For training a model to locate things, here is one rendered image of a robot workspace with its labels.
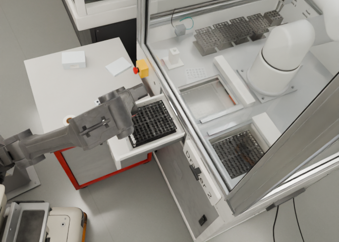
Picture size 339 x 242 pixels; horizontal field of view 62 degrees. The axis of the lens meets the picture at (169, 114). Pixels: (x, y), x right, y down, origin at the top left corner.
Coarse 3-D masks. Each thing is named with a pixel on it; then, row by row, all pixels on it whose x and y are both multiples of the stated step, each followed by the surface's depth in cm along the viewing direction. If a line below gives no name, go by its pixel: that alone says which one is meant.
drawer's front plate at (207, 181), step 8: (192, 144) 127; (184, 152) 136; (192, 152) 126; (192, 160) 129; (200, 160) 124; (200, 168) 123; (200, 176) 126; (208, 176) 120; (208, 184) 120; (208, 192) 123; (216, 192) 117; (216, 200) 117
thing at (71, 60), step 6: (66, 54) 163; (72, 54) 164; (78, 54) 164; (84, 54) 165; (66, 60) 161; (72, 60) 161; (78, 60) 162; (84, 60) 162; (66, 66) 162; (72, 66) 163; (78, 66) 164; (84, 66) 165
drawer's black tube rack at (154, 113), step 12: (144, 108) 139; (156, 108) 142; (132, 120) 134; (144, 120) 139; (156, 120) 135; (168, 120) 136; (144, 132) 131; (156, 132) 135; (168, 132) 136; (132, 144) 131
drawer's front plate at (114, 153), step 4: (108, 140) 125; (108, 144) 127; (112, 144) 124; (112, 148) 123; (112, 152) 122; (116, 152) 122; (112, 156) 129; (116, 156) 121; (116, 160) 120; (116, 164) 125; (120, 164) 125; (120, 168) 128
